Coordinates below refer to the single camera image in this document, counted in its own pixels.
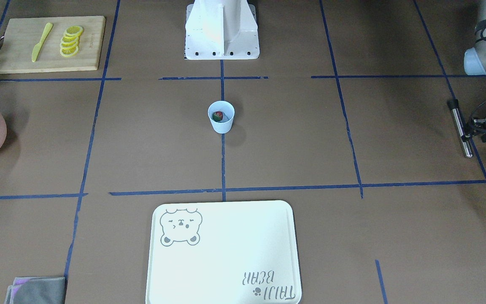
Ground steel muddler with black tip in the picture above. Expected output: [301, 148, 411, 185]
[447, 99, 474, 158]

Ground red strawberry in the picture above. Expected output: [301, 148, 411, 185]
[211, 111, 224, 122]

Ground light blue plastic cup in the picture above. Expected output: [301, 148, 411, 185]
[208, 100, 235, 134]

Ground white bear tray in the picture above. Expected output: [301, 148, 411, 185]
[145, 200, 302, 304]

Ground lemon slices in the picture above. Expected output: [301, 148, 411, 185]
[59, 25, 84, 57]

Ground wooden cutting board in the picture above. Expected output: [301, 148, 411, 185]
[0, 16, 106, 74]

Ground yellow plastic knife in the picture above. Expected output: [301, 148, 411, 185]
[31, 22, 53, 63]

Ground grey folded cloth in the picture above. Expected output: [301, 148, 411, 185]
[4, 277, 66, 304]

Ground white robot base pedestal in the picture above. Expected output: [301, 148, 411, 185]
[184, 0, 260, 60]

